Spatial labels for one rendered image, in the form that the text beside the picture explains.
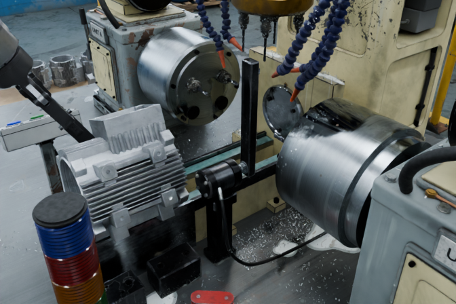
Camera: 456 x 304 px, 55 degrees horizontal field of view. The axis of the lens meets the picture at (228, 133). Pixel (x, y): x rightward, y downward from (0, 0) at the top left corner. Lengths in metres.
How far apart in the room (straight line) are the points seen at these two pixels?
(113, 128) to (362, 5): 0.62
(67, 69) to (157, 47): 2.37
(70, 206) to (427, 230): 0.46
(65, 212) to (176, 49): 0.74
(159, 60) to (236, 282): 0.61
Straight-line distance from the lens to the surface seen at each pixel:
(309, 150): 0.81
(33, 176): 1.38
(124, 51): 1.33
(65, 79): 3.60
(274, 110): 1.16
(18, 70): 0.81
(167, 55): 1.20
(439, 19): 1.26
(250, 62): 0.81
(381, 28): 1.05
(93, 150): 0.86
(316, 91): 1.04
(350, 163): 0.76
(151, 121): 0.88
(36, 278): 1.07
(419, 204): 0.65
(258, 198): 1.12
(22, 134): 1.05
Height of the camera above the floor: 1.54
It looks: 30 degrees down
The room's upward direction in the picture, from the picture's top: straight up
